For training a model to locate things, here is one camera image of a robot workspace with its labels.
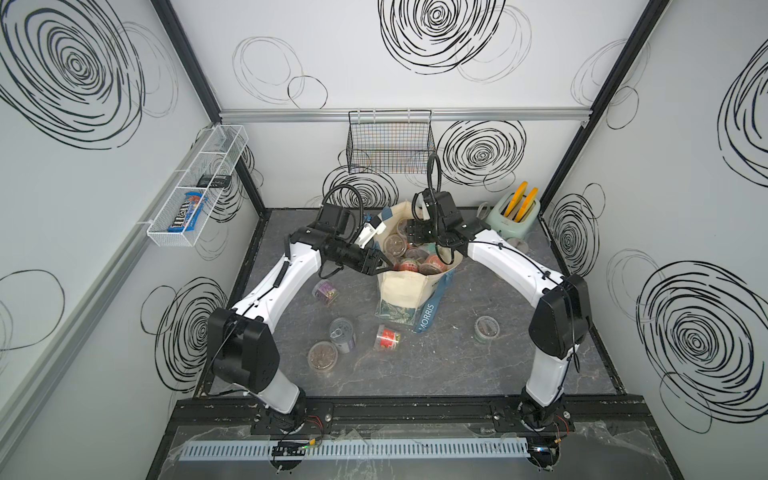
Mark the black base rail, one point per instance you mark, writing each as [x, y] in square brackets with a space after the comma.
[506, 413]

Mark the grey label seed jar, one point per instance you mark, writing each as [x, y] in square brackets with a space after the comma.
[342, 335]

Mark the white wire wall shelf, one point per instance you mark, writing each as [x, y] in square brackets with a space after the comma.
[215, 151]

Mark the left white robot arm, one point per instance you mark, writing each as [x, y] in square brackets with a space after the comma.
[241, 349]

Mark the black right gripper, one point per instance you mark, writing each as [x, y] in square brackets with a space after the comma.
[413, 229]

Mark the cream canvas tote bag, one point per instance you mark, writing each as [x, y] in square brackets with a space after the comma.
[407, 297]

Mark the yellow toast slice right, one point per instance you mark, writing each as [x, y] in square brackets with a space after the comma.
[526, 206]

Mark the red label seed jar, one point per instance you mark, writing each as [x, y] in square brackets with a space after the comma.
[387, 339]

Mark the yellow toast slice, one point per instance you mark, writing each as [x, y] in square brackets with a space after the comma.
[515, 200]
[526, 206]

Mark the clear brown seed jar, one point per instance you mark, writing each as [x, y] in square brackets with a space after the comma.
[322, 356]

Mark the black wire wall basket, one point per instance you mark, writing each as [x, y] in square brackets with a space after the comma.
[398, 141]

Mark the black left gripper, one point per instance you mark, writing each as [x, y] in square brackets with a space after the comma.
[367, 267]

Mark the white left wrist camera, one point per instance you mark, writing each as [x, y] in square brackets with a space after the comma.
[372, 227]

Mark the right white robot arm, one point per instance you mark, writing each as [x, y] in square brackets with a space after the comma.
[562, 309]

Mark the yellow toast slice left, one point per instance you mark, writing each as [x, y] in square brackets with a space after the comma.
[515, 200]

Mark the black aluminium frame post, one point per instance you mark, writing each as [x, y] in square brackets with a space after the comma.
[184, 51]

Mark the white slotted cable duct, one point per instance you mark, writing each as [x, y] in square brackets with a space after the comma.
[362, 449]

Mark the black small device on shelf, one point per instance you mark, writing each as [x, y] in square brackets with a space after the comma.
[214, 181]

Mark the clear purple seed jar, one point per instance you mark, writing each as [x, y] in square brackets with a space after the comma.
[325, 292]

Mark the blue candy bag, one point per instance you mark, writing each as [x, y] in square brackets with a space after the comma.
[186, 218]

